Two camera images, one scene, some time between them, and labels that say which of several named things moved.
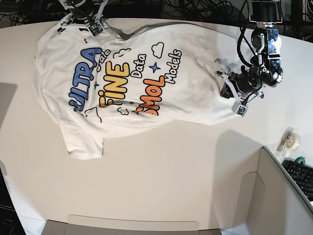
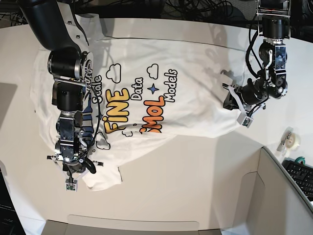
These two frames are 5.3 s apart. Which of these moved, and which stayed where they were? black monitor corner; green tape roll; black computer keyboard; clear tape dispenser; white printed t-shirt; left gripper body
Moved: white printed t-shirt; left gripper body
Stayed: green tape roll; black computer keyboard; black monitor corner; clear tape dispenser
